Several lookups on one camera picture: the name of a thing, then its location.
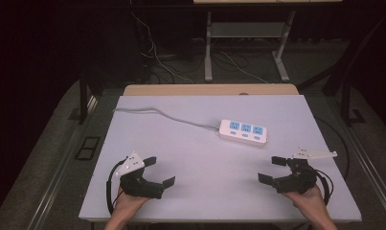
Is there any wooden table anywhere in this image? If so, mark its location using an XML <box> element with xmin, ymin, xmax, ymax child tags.
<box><xmin>123</xmin><ymin>83</ymin><xmax>300</xmax><ymax>97</ymax></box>

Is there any grey metal desk frame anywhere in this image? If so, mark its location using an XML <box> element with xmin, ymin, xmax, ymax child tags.
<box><xmin>193</xmin><ymin>0</ymin><xmax>344</xmax><ymax>83</ymax></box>

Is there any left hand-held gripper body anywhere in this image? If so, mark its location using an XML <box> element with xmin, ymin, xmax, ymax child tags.
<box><xmin>115</xmin><ymin>150</ymin><xmax>165</xmax><ymax>200</ymax></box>

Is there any aluminium floor rail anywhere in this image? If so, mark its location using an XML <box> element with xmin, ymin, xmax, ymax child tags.
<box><xmin>27</xmin><ymin>95</ymin><xmax>100</xmax><ymax>230</ymax></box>
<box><xmin>336</xmin><ymin>119</ymin><xmax>386</xmax><ymax>226</ymax></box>

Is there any person's right hand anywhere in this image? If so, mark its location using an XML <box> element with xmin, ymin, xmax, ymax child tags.
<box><xmin>283</xmin><ymin>184</ymin><xmax>328</xmax><ymax>216</ymax></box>

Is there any grey power strip cable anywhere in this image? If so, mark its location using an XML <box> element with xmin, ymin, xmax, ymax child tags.
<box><xmin>113</xmin><ymin>106</ymin><xmax>221</xmax><ymax>131</ymax></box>

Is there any white and blue power strip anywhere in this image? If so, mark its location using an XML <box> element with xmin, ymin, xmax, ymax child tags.
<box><xmin>216</xmin><ymin>119</ymin><xmax>269</xmax><ymax>148</ymax></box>

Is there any white floor cable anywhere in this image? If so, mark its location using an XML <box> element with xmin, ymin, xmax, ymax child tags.
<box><xmin>129</xmin><ymin>11</ymin><xmax>195</xmax><ymax>84</ymax></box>
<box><xmin>218</xmin><ymin>50</ymin><xmax>269</xmax><ymax>84</ymax></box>

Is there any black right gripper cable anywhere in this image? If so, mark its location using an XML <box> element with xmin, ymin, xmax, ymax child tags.
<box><xmin>314</xmin><ymin>169</ymin><xmax>335</xmax><ymax>206</ymax></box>

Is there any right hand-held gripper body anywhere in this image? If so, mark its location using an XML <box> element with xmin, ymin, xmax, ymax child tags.
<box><xmin>272</xmin><ymin>146</ymin><xmax>339</xmax><ymax>196</ymax></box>

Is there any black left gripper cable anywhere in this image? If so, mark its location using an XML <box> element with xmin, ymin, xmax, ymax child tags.
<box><xmin>104</xmin><ymin>159</ymin><xmax>125</xmax><ymax>216</ymax></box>

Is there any black floor socket plate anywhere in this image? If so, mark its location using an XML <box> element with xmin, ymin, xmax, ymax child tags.
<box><xmin>74</xmin><ymin>136</ymin><xmax>102</xmax><ymax>161</ymax></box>

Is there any person's left hand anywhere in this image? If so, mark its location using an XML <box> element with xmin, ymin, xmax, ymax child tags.
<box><xmin>112</xmin><ymin>188</ymin><xmax>150</xmax><ymax>216</ymax></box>

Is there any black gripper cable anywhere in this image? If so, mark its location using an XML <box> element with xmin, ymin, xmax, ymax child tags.
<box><xmin>314</xmin><ymin>169</ymin><xmax>335</xmax><ymax>206</ymax></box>
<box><xmin>104</xmin><ymin>159</ymin><xmax>125</xmax><ymax>216</ymax></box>

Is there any black metal stand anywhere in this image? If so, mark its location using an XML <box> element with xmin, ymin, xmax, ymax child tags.
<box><xmin>322</xmin><ymin>12</ymin><xmax>368</xmax><ymax>127</ymax></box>

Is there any black floor cable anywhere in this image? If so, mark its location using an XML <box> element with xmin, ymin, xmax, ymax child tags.
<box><xmin>314</xmin><ymin>117</ymin><xmax>352</xmax><ymax>180</ymax></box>

